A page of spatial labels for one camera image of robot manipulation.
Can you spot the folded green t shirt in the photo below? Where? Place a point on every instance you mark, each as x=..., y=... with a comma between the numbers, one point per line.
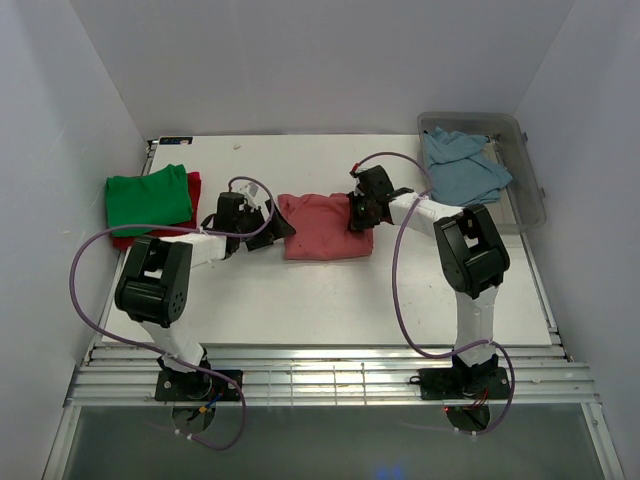
x=133, y=204

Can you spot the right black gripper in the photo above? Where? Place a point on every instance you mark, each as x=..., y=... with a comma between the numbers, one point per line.
x=355, y=223

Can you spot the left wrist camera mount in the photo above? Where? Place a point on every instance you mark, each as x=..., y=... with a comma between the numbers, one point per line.
x=249, y=192

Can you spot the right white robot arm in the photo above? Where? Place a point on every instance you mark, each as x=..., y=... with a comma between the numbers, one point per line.
x=473, y=260

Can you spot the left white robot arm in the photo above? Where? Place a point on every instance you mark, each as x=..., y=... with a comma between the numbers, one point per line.
x=153, y=287

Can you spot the clear plastic bin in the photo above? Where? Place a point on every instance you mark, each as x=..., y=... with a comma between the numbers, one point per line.
x=520, y=207

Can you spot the aluminium table frame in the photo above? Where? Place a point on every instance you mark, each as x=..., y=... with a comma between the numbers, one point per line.
x=324, y=334

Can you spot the blue t shirt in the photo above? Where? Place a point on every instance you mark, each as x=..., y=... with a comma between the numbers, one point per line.
x=461, y=172

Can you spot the folded red t shirt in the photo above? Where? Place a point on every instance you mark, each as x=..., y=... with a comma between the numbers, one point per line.
x=194, y=180

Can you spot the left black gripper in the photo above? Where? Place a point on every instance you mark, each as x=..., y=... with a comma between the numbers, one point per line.
x=279, y=229

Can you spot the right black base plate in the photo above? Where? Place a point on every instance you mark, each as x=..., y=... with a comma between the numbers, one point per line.
x=449, y=384

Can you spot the salmon pink t shirt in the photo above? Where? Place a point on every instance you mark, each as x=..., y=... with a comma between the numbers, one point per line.
x=322, y=229

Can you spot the blue label sticker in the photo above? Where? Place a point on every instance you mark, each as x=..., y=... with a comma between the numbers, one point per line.
x=175, y=141

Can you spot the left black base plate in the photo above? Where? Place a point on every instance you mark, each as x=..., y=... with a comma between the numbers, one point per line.
x=220, y=385

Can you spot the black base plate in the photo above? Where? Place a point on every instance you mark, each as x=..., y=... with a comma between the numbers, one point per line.
x=220, y=385
x=449, y=384

